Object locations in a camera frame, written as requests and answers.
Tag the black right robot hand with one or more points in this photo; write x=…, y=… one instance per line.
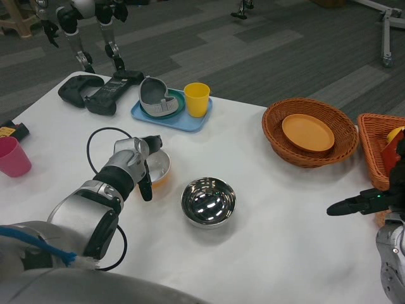
x=397, y=193

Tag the grey plastic colander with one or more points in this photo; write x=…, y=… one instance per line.
x=152, y=93

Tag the yellow round item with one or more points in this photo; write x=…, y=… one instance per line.
x=395, y=134

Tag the white and orange plastic bowl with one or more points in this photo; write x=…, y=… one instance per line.
x=159, y=168

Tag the pink plastic cup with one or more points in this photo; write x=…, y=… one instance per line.
x=12, y=158

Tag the beige plastic stool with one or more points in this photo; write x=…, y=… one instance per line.
x=16, y=19

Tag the yellow plastic cup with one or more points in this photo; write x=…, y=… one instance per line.
x=196, y=101

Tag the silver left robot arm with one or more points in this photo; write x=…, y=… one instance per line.
x=91, y=202

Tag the red packet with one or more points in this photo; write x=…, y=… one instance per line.
x=390, y=155

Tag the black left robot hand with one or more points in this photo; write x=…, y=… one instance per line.
x=153, y=144

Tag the black and yellow battery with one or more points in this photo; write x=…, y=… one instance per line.
x=16, y=131

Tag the rectangular orange wicker basket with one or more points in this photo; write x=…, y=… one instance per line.
x=371, y=139

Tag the round brown wicker basket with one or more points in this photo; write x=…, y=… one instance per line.
x=273, y=130

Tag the grey metal wheeled stand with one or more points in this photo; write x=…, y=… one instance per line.
x=386, y=35

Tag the dark green plastic plate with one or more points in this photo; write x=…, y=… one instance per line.
x=181, y=103

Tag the black remote control unit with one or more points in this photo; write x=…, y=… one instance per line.
x=109, y=92

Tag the silver robot chest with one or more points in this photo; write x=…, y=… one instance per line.
x=79, y=288

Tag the orange plastic plate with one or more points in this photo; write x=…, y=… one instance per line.
x=308, y=133

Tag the shiny stainless steel bowl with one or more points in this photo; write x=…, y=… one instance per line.
x=209, y=204

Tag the light blue plastic tray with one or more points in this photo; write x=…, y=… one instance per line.
x=172, y=123

